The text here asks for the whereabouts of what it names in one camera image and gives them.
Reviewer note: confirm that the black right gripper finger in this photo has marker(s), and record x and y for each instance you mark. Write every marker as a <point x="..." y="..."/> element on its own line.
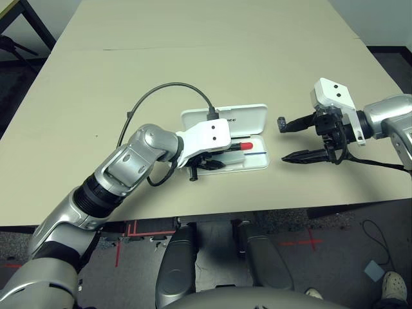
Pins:
<point x="309" y="156"/>
<point x="302" y="124"/>

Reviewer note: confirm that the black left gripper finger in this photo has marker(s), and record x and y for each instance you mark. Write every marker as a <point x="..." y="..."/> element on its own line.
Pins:
<point x="215" y="161"/>
<point x="210" y="168"/>

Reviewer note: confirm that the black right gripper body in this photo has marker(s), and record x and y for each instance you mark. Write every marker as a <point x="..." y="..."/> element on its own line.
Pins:
<point x="331" y="128"/>

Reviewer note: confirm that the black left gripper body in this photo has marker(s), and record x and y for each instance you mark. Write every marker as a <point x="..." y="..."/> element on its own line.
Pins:
<point x="194" y="167"/>

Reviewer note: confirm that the black marker with red cap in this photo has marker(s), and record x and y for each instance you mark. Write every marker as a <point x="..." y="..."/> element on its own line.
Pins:
<point x="247" y="146"/>

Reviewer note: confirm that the white plastic pencil case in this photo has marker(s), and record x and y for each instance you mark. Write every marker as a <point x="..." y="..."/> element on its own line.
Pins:
<point x="248" y="119"/>

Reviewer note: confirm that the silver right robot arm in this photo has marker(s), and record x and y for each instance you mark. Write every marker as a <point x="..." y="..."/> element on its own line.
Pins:
<point x="386" y="112"/>

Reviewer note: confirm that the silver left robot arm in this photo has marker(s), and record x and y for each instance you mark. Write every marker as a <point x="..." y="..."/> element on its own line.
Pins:
<point x="128" y="161"/>

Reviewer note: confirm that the dark grey robot left leg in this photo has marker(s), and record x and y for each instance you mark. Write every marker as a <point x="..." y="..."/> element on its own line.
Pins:
<point x="177" y="267"/>

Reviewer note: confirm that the dark grey robot leg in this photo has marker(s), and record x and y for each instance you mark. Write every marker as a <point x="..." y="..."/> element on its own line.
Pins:
<point x="267" y="264"/>
<point x="177" y="267"/>

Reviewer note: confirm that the dark grey robot right leg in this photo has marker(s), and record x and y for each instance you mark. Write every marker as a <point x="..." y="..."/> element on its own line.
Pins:
<point x="267" y="264"/>

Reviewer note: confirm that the blue grey square pad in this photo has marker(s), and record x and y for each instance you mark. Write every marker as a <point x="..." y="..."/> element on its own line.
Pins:
<point x="374" y="271"/>

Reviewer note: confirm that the white clog shoe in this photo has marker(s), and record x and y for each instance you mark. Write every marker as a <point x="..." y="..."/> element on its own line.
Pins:
<point x="313" y="293"/>
<point x="394" y="284"/>

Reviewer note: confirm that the grey robot torso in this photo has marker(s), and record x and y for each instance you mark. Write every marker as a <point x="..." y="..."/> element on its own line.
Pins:
<point x="251" y="299"/>

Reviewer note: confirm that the black tripod rod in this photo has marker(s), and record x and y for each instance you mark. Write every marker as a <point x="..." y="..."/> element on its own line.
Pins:
<point x="17" y="46"/>

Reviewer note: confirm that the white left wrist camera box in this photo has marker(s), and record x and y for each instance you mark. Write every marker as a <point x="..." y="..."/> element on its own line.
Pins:
<point x="209" y="135"/>

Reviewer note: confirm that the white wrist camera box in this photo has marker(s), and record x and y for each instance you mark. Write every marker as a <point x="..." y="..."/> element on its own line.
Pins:
<point x="209" y="135"/>
<point x="334" y="96"/>

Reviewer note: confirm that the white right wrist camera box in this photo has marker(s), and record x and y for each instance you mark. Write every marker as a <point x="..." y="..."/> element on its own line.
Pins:
<point x="334" y="96"/>

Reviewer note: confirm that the black metal table frame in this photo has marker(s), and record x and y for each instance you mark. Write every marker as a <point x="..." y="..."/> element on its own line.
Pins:
<point x="43" y="30"/>

